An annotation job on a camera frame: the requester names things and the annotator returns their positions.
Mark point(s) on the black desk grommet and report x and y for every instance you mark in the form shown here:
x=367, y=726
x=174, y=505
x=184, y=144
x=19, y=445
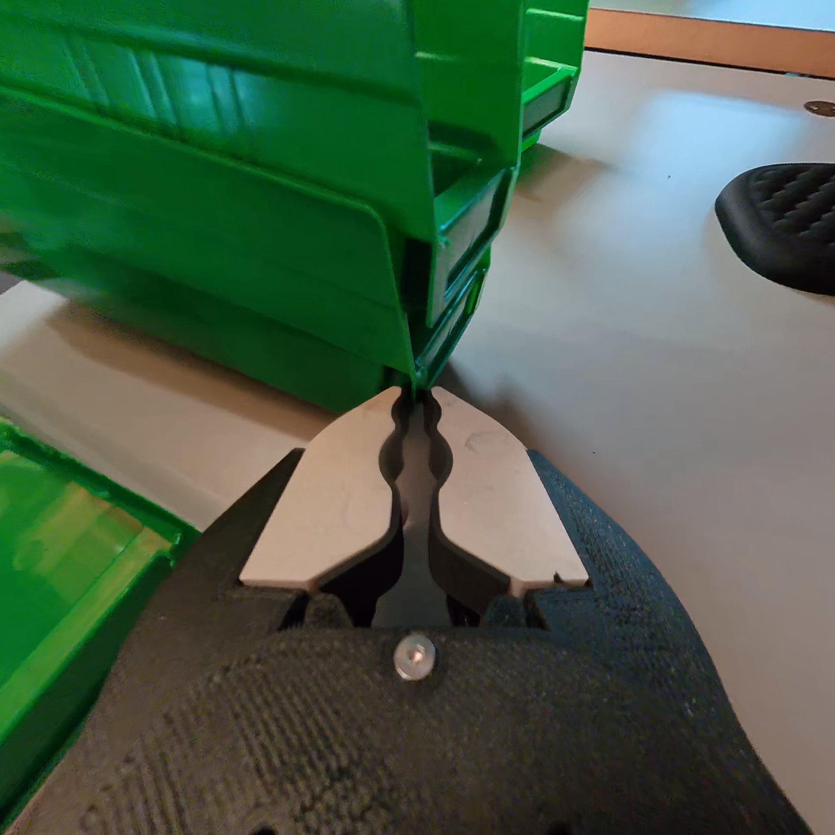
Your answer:
x=820, y=108

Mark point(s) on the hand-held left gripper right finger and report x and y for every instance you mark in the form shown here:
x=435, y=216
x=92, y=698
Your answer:
x=502, y=509

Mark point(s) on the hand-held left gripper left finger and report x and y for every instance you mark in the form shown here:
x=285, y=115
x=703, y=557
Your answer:
x=326, y=502

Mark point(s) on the green plastic storage bin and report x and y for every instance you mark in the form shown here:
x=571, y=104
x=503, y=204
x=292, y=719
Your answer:
x=196, y=261
x=65, y=554
x=261, y=130
x=554, y=32

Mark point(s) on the black mesh cushion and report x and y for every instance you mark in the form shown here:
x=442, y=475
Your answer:
x=783, y=222

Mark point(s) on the grey desk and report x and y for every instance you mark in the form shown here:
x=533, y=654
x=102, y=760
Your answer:
x=652, y=391

